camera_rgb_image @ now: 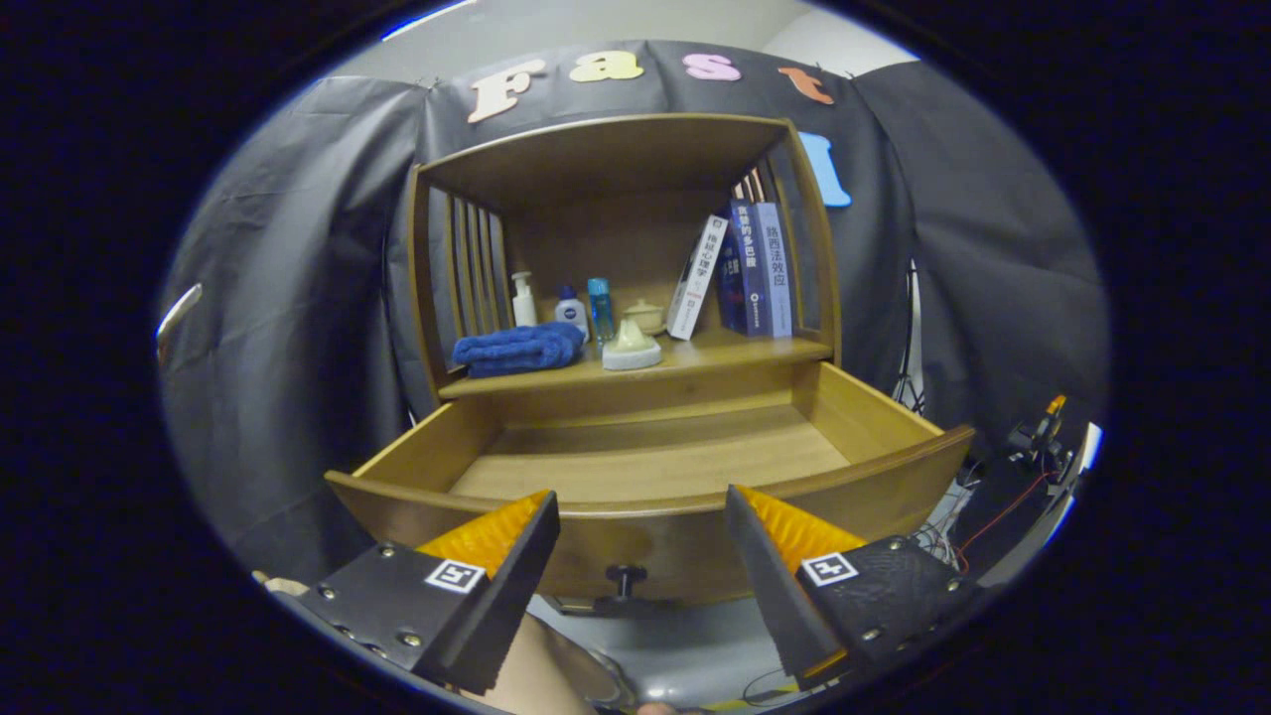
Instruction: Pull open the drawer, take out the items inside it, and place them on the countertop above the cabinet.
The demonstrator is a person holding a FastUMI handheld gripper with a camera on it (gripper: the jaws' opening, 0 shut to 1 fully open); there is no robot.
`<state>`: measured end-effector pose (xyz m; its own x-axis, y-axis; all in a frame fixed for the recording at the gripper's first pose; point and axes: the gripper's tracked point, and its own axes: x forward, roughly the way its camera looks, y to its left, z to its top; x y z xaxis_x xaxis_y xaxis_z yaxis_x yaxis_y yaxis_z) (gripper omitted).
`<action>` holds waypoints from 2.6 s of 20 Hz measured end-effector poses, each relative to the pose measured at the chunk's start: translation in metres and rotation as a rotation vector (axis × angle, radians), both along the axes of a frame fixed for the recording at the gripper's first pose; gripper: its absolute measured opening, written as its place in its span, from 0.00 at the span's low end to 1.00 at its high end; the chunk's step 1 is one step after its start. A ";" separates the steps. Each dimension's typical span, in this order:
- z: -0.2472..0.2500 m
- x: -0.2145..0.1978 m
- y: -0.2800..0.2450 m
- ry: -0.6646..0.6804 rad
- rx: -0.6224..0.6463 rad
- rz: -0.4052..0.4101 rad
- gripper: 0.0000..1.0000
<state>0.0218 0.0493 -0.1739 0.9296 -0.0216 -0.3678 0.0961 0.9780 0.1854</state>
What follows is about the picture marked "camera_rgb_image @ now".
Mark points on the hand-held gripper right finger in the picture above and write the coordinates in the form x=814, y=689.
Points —
x=775, y=596

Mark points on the dark blue book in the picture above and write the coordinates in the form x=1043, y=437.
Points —
x=745, y=268

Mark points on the black equipment case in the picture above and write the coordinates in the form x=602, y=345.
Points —
x=1003, y=511

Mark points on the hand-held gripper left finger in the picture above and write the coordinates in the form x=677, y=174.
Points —
x=506, y=606

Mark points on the white bottle with blue cap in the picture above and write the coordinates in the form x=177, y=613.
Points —
x=571, y=313

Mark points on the wooden countertop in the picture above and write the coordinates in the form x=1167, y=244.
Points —
x=735, y=348

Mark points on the orange and black tool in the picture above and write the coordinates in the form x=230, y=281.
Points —
x=1043, y=432

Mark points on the blue folded towel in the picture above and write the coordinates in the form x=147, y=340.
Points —
x=516, y=350

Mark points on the wooden drawer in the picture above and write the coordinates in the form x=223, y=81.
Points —
x=645, y=467

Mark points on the backdrop stand tripod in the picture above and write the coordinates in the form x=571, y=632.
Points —
x=912, y=338

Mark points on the clear blue bottle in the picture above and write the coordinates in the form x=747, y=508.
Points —
x=600, y=310

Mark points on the white pump bottle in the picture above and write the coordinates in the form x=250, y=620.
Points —
x=524, y=308

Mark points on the black backdrop cloth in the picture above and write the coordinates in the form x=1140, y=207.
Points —
x=298, y=298

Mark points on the pale lavender book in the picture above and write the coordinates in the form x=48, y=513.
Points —
x=775, y=268

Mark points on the beige lidded teacup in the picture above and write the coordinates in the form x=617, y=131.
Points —
x=647, y=316

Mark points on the white book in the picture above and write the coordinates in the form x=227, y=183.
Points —
x=695, y=283

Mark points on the person's leg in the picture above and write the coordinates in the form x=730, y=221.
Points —
x=278, y=584
x=531, y=675

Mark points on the black drawer knob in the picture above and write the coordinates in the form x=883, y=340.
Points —
x=627, y=573

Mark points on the pale green cone-shaped item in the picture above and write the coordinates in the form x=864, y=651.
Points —
x=632, y=350

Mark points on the wooden cabinet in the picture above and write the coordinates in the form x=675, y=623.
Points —
x=616, y=238

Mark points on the smartphone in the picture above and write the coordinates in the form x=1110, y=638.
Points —
x=182, y=306

